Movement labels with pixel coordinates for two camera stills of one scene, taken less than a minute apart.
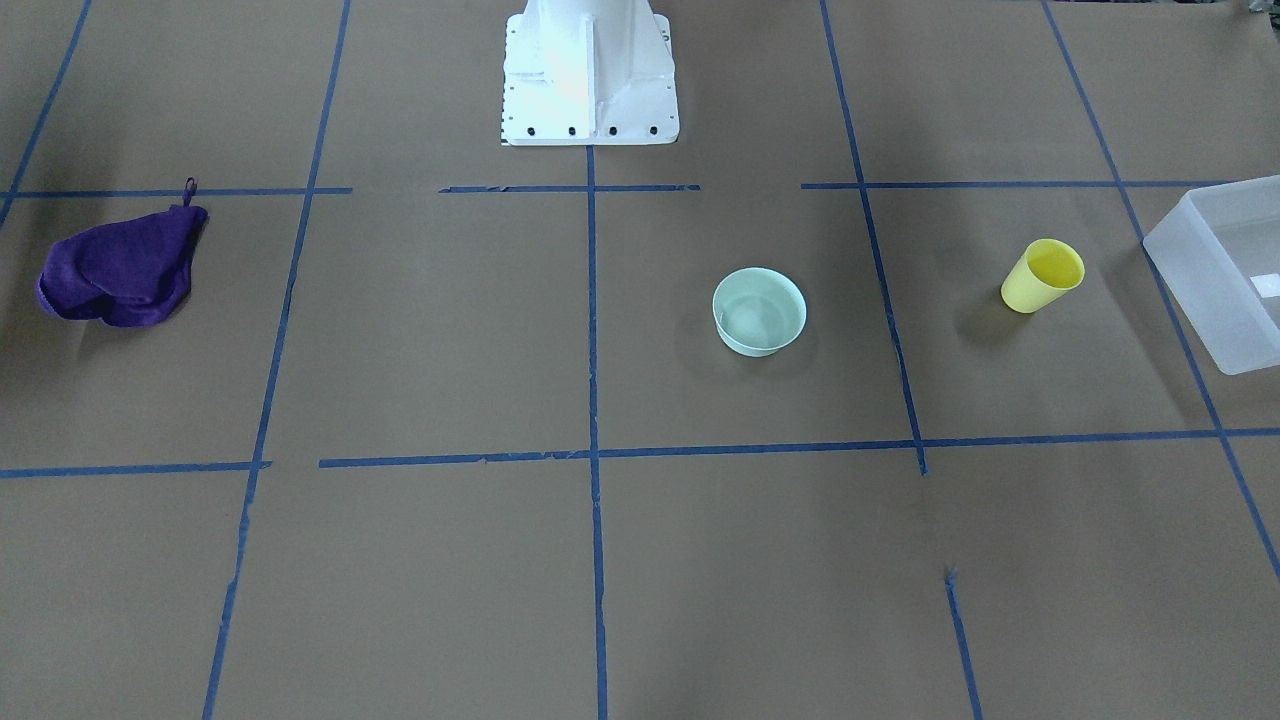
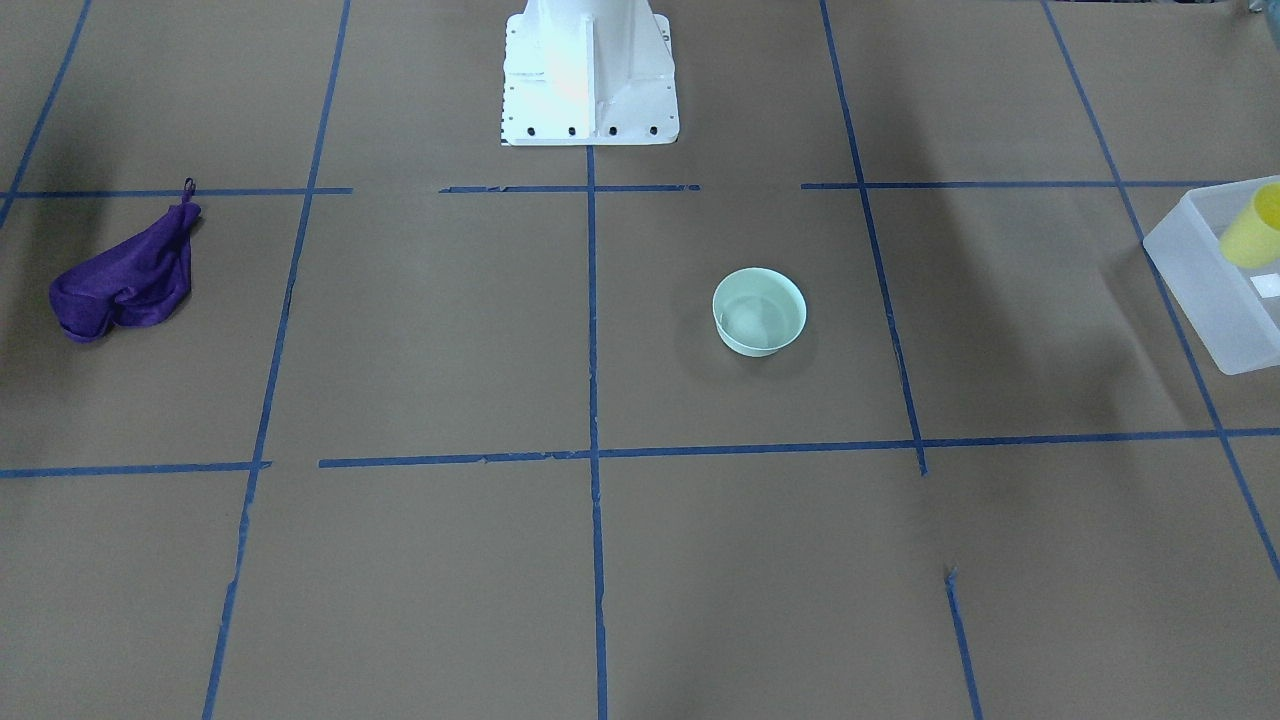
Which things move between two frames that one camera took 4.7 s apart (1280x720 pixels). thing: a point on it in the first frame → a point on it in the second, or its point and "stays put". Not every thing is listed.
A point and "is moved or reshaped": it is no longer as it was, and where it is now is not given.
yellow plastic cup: (1047, 269) → (1254, 241)
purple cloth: (131, 272) is moved or reshaped
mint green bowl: (757, 310) stays put
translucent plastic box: (1217, 250) stays put
